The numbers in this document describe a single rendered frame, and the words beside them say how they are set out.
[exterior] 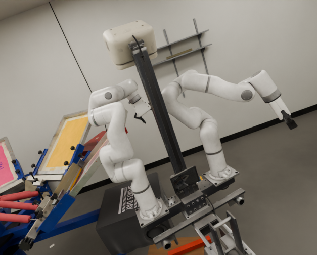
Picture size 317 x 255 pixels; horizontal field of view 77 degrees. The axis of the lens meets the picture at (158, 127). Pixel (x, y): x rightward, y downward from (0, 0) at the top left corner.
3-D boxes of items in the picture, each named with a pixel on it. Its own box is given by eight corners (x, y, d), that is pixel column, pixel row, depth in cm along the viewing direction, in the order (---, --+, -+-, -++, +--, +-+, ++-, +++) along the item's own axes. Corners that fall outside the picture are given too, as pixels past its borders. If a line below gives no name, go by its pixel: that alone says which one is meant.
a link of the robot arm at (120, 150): (116, 107, 79) (74, 121, 82) (148, 179, 93) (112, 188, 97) (123, 97, 92) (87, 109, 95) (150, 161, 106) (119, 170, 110)
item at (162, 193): (171, 208, 190) (156, 171, 176) (181, 250, 147) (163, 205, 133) (168, 209, 190) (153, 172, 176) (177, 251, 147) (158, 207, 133)
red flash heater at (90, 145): (104, 136, 306) (101, 130, 302) (128, 133, 284) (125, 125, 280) (76, 159, 257) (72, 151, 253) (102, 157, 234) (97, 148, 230)
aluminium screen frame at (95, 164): (128, 111, 163) (124, 108, 162) (123, 136, 108) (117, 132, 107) (75, 179, 178) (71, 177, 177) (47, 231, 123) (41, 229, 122)
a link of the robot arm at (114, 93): (120, 121, 87) (89, 130, 90) (131, 112, 107) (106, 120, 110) (106, 85, 83) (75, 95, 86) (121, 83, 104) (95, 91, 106)
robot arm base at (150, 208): (168, 215, 98) (157, 190, 93) (144, 228, 96) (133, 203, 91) (157, 198, 113) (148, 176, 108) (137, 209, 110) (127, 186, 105)
